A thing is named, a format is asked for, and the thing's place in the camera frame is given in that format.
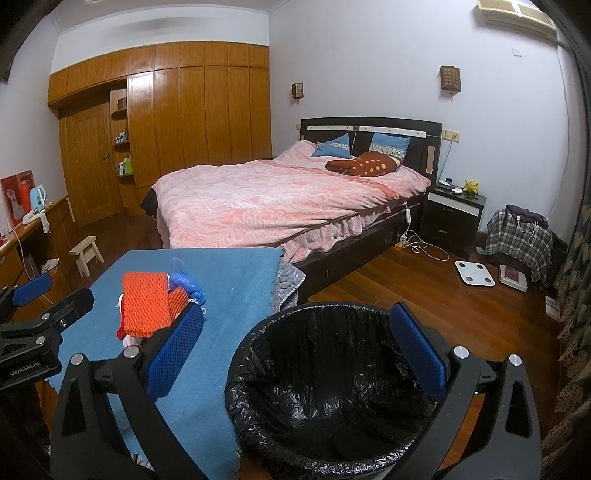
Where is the right blue pillow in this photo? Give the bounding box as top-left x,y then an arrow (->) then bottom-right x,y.
369,133 -> 411,162

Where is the right wall lamp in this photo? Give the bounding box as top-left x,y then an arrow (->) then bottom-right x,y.
439,65 -> 462,95

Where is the brown dotted pillow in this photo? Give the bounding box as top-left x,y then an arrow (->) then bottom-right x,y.
325,151 -> 403,177

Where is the blue pillow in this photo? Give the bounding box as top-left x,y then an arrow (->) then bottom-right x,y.
369,133 -> 411,162
311,134 -> 352,159

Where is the wooden side cabinet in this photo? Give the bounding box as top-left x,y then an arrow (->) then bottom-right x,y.
1,197 -> 79,322

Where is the bed with pink duvet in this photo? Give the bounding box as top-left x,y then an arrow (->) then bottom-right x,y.
141,117 -> 443,300

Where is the yellow plush toy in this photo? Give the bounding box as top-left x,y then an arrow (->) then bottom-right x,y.
463,180 -> 479,197

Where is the wall lamp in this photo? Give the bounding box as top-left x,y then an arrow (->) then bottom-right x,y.
439,65 -> 462,95
290,82 -> 304,101

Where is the red picture box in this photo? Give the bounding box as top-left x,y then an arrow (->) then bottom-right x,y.
1,170 -> 35,227

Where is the red white book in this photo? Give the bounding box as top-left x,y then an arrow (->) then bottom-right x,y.
499,264 -> 528,293

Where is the white power strip cable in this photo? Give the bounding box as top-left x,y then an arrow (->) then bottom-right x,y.
393,205 -> 452,263

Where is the plaid cloth on chair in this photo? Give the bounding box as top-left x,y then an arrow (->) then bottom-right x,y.
485,204 -> 553,282

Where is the black white nightstand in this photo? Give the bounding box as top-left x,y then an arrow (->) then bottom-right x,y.
420,186 -> 487,260

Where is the wall air conditioner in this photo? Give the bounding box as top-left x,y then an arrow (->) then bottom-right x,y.
477,0 -> 558,44

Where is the light blue electric kettle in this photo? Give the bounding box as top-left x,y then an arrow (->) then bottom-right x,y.
29,185 -> 47,212

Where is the small white wooden stool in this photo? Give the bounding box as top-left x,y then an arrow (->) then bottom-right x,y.
69,235 -> 104,278

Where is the red cloth garment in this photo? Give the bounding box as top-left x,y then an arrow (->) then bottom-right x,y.
116,324 -> 148,348

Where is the black lined trash bin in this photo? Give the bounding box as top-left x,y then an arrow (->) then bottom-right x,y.
224,302 -> 439,479

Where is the white bathroom scale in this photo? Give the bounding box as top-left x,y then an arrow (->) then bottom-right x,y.
455,260 -> 496,287

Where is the left blue pillow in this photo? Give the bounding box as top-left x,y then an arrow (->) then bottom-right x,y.
311,134 -> 352,159

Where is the wooden wardrobe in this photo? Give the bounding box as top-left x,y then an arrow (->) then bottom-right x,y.
47,41 -> 271,226

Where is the left wall lamp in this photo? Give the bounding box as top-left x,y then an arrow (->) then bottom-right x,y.
290,82 -> 304,101

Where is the blue table mat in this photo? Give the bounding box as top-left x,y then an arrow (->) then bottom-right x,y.
59,248 -> 283,479

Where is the orange foam net sleeve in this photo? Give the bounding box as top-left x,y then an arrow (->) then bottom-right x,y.
120,272 -> 171,338

